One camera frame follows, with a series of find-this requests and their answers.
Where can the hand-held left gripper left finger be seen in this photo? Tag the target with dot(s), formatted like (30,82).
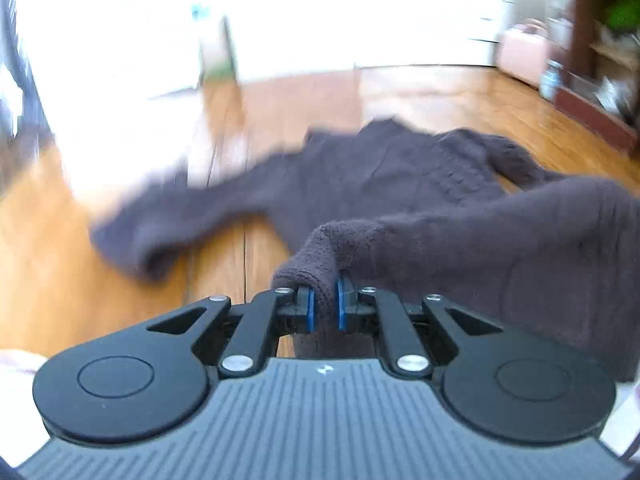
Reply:
(310,312)

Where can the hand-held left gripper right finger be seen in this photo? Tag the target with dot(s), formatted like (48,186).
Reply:
(341,307)

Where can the dark brown knit sweater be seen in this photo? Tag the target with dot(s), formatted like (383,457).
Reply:
(400,185)

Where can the pale pink cloth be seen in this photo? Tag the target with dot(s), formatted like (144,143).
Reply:
(17,362)

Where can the glass jar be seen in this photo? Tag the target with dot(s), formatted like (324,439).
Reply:
(550,80)

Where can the pink case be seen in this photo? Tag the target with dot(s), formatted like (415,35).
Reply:
(522,52)

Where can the dark wooden bookshelf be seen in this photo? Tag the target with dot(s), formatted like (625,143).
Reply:
(582,50)

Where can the green item on shelf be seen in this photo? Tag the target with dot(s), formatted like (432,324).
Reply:
(622,12)

